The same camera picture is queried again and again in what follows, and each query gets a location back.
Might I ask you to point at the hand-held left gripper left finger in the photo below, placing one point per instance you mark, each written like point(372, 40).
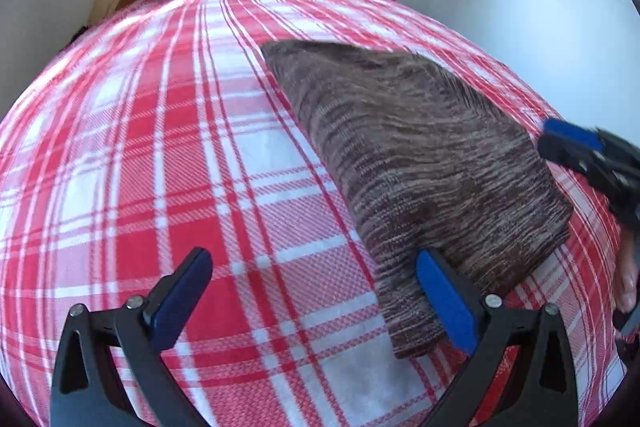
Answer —
point(180, 302)

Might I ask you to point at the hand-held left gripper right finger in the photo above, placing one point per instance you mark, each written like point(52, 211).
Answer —
point(445, 302)

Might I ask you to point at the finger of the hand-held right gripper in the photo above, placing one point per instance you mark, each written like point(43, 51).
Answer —
point(570, 137)

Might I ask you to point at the brown knit sweater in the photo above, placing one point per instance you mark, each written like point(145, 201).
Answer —
point(425, 157)

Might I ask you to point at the person's right hand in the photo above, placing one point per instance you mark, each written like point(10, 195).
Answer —
point(629, 272)

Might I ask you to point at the red plaid blanket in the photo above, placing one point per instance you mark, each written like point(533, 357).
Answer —
point(175, 157)

